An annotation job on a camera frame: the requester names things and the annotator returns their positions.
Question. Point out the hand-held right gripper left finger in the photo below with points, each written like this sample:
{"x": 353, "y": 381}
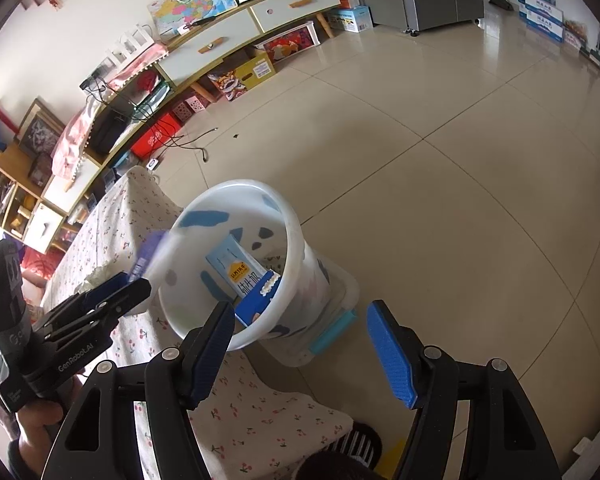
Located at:
{"x": 207, "y": 355}

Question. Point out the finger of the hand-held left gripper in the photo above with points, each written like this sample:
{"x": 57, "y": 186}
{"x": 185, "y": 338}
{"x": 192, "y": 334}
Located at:
{"x": 105, "y": 307}
{"x": 112, "y": 284}

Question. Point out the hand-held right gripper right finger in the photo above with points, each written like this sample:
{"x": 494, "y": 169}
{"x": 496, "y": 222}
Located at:
{"x": 390, "y": 355}

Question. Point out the dark blue packet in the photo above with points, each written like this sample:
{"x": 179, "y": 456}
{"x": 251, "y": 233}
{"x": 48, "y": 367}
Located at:
{"x": 147, "y": 255}

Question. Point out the light blue milk carton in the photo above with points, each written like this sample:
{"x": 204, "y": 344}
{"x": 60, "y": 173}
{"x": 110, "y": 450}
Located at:
{"x": 230, "y": 265}

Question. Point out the white plastic bin blue patches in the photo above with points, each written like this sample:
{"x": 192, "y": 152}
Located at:
{"x": 250, "y": 210}

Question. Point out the person's left forearm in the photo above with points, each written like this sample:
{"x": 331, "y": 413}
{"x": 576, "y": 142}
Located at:
{"x": 25, "y": 460}

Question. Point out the person's left hand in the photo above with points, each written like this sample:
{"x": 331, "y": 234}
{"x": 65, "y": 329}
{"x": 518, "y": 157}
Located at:
{"x": 40, "y": 417}

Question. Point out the clear plastic box blue latch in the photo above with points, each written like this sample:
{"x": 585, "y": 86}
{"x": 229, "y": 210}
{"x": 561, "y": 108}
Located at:
{"x": 340, "y": 300}

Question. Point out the red bag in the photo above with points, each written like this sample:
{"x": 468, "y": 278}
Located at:
{"x": 37, "y": 265}

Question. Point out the cherry print tablecloth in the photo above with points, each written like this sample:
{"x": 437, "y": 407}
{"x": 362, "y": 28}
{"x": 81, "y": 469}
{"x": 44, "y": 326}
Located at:
{"x": 260, "y": 425}

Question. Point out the wooden shelf unit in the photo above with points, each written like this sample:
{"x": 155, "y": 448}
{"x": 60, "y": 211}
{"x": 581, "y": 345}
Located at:
{"x": 42, "y": 227}

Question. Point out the striped black white clothing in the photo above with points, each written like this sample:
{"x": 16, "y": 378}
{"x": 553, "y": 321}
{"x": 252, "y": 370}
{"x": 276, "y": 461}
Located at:
{"x": 355, "y": 445}

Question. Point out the white round device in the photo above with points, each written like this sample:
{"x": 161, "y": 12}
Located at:
{"x": 153, "y": 164}

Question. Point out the red gift box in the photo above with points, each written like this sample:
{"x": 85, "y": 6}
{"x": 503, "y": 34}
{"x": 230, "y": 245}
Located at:
{"x": 152, "y": 140}

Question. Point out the pink cloth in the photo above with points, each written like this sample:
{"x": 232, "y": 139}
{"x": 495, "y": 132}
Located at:
{"x": 72, "y": 135}

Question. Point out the framed picture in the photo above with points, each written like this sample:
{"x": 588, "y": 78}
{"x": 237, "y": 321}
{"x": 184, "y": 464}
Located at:
{"x": 40, "y": 132}

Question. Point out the pink perforated box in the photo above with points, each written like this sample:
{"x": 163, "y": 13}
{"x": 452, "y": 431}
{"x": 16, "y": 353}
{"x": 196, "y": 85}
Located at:
{"x": 190, "y": 109}

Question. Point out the folded green red items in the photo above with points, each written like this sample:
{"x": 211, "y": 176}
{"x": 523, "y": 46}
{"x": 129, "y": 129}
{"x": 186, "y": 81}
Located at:
{"x": 147, "y": 85}

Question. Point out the power strip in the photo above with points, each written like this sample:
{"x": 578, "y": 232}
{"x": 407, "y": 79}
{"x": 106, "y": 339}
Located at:
{"x": 92, "y": 82}

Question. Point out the white router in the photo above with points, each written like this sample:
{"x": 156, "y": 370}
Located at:
{"x": 130, "y": 45}

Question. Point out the yellow printed cardboard box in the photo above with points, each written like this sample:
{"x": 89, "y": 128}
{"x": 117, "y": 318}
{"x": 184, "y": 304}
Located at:
{"x": 252, "y": 72}

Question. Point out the map print bag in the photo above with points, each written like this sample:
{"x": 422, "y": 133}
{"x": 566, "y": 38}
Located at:
{"x": 195, "y": 2}

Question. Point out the red white picture box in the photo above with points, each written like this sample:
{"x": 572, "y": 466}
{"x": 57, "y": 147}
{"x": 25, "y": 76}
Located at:
{"x": 290, "y": 42}

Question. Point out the wooden cabinet white drawers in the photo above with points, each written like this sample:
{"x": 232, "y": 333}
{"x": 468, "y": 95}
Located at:
{"x": 290, "y": 5}

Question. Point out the small blue white box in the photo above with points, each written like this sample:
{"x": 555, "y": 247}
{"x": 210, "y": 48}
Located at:
{"x": 352, "y": 19}

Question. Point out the stack of blue white cartons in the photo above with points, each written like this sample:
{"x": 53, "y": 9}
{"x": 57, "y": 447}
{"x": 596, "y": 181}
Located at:
{"x": 542, "y": 15}

